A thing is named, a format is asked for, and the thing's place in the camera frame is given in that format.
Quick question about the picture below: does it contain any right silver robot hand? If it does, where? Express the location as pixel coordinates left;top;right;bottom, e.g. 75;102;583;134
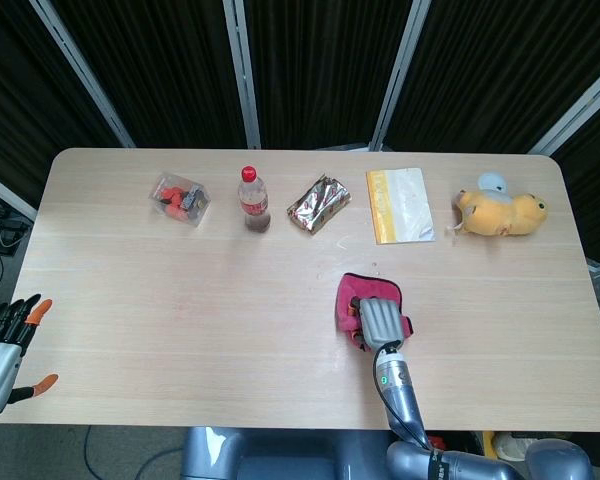
348;295;407;353

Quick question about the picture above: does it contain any pink cloth with black trim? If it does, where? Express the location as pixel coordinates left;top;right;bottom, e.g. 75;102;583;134
335;272;416;354

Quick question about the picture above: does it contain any yellow white packet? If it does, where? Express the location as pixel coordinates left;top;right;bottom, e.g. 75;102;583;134
364;167;437;246

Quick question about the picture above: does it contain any gold foil snack package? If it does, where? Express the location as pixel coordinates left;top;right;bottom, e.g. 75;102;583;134
285;173;353;237

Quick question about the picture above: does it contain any black trash bin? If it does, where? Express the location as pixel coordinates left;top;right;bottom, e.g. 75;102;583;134
426;430;487;454

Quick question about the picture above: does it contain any yellow plush toy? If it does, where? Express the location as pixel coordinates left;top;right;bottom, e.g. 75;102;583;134
449;172;550;239

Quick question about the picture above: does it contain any grey robot torso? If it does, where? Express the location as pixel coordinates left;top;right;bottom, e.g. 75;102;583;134
179;426;397;480

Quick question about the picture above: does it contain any cola bottle with red cap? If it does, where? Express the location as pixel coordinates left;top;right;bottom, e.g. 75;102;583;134
237;164;272;235

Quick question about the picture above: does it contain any clear box with orange items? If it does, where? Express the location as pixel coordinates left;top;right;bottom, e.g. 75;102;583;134
149;171;213;230

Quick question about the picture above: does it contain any black pleated curtain panel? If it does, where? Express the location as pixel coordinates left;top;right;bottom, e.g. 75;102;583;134
243;0;412;150
0;0;127;204
383;0;600;152
553;83;600;264
49;0;247;149

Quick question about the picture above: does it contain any black cable bundle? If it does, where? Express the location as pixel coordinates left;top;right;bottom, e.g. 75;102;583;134
0;193;32;257

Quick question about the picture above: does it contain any silver partition post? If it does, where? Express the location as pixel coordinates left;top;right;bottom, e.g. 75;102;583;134
527;63;600;156
222;0;262;150
368;0;432;152
0;167;39;222
28;0;137;149

